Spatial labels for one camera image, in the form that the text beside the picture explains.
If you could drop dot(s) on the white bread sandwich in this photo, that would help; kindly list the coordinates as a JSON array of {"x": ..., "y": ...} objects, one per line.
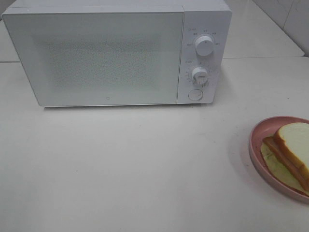
[{"x": 286, "y": 154}]

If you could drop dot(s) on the white microwave oven body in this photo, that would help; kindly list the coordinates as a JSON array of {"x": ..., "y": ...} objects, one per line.
[{"x": 200, "y": 17}]

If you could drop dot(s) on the upper white power knob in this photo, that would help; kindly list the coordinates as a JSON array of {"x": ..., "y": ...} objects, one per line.
[{"x": 204, "y": 45}]

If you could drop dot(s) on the lower white timer knob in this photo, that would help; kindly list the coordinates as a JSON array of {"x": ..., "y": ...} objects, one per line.
[{"x": 199, "y": 75}]

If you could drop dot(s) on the white microwave door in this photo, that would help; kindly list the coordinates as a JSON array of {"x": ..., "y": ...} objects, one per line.
[{"x": 99, "y": 59}]

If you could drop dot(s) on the pink plate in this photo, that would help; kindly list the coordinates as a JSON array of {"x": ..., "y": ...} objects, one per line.
[{"x": 265, "y": 128}]

